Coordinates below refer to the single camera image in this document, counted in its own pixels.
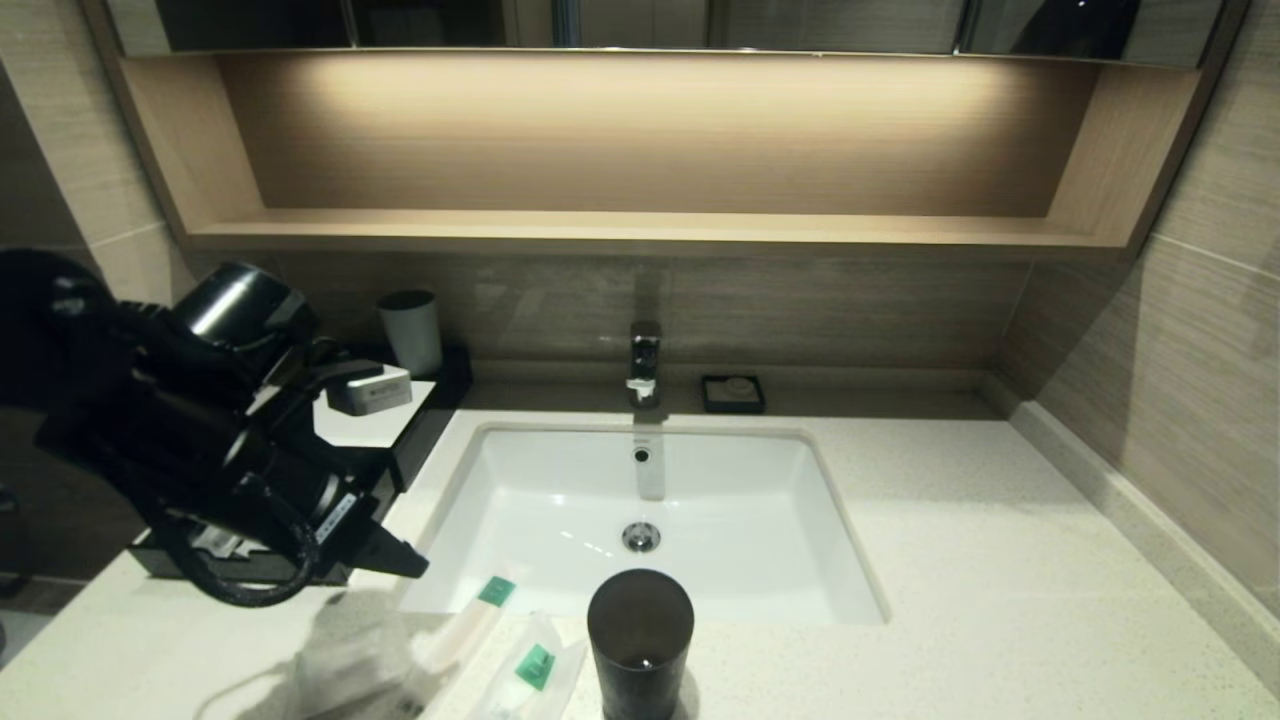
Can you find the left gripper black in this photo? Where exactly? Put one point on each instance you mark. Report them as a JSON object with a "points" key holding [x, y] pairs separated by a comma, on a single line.
{"points": [[315, 500]]}

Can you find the long comb packet green label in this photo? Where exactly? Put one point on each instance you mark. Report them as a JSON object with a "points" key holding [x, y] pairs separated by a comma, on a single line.
{"points": [[470, 630]]}

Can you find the black box drawer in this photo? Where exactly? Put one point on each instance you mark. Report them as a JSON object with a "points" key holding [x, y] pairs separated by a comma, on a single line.
{"points": [[170, 570]]}

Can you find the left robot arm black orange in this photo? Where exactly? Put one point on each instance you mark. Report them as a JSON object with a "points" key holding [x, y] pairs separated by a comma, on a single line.
{"points": [[120, 400]]}

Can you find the clear square plastic packet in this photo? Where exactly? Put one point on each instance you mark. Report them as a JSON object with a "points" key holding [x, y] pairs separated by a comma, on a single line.
{"points": [[345, 668]]}

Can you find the white packet green label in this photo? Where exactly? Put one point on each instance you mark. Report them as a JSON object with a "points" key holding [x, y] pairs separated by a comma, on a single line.
{"points": [[528, 660]]}

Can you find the pale grey tumbler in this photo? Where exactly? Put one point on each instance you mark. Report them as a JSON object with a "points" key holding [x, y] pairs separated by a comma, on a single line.
{"points": [[412, 333]]}

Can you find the chrome sink drain plug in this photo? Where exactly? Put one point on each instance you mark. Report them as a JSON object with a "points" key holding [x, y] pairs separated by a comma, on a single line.
{"points": [[641, 537]]}

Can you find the black tumbler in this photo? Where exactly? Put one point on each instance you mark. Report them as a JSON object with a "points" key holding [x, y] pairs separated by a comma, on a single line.
{"points": [[640, 632]]}

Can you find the chrome basin faucet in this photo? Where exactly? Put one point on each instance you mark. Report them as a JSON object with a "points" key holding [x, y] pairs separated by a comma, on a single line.
{"points": [[645, 358]]}

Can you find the white ceramic sink basin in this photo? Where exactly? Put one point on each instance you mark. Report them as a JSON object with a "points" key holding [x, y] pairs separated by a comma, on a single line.
{"points": [[740, 520]]}

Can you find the black soap dish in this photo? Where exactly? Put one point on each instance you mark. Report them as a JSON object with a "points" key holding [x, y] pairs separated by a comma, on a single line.
{"points": [[712, 399]]}

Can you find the round beige soap bar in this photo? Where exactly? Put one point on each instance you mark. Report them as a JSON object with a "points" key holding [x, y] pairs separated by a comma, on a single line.
{"points": [[740, 385]]}

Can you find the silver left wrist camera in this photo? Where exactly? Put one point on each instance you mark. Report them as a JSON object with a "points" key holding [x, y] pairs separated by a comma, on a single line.
{"points": [[370, 392]]}

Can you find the light wooden wall shelf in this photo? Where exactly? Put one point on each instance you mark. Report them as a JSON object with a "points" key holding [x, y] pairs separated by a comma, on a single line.
{"points": [[640, 230]]}

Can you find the mirrored wall cabinet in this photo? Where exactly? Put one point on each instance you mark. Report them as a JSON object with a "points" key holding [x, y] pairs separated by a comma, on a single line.
{"points": [[840, 22]]}

